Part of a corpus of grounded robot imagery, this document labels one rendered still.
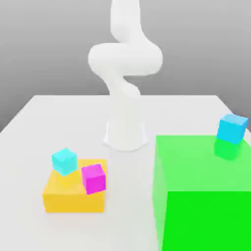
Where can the small blue cube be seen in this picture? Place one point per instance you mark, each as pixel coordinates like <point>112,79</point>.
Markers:
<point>231,130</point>

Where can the large yellow box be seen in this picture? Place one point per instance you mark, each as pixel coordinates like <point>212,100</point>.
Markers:
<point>66,194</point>

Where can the large green box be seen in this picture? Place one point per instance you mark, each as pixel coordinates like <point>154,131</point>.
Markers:
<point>198,196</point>

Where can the small magenta cube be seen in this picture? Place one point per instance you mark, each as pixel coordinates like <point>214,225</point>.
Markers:
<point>94,179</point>

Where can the small cyan cube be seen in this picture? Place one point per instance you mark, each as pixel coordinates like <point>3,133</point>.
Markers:
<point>64,161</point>

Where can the small green cube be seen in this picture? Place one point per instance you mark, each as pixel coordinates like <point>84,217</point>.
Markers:
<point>225,150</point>

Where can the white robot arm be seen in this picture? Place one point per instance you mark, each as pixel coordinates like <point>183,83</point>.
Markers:
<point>125,58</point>

